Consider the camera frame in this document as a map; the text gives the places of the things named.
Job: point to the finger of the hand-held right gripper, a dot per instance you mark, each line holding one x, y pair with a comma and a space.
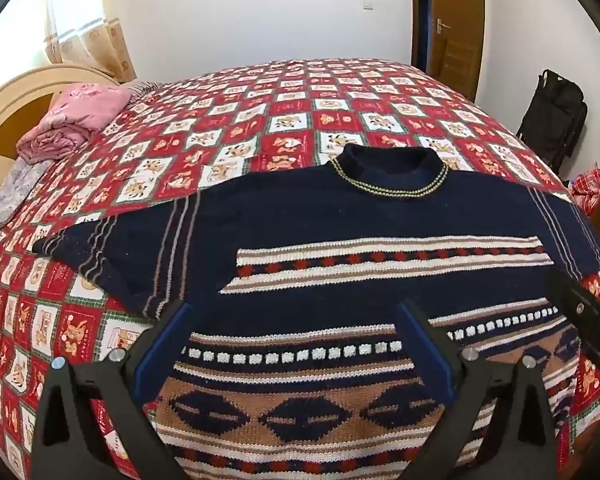
580, 310

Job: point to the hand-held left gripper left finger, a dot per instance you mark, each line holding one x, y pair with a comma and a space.
162, 355

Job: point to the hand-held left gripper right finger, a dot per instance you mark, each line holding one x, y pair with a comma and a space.
427, 355

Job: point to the navy patterned knit sweater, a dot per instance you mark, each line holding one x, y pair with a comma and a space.
370, 270

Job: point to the red plaid cloth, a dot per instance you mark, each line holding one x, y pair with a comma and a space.
591, 187

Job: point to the grey floral cloth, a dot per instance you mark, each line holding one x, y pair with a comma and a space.
15, 195

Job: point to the pink folded blanket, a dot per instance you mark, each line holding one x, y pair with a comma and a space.
75, 115

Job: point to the red checkered bed quilt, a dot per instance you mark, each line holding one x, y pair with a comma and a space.
260, 110

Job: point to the striped pillow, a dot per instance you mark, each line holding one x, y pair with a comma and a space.
145, 89

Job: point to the cream wooden headboard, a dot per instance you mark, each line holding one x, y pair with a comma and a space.
10, 105

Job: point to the brown wooden door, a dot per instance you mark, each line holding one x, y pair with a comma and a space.
455, 20

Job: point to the beige patterned curtain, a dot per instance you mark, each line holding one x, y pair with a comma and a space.
80, 20

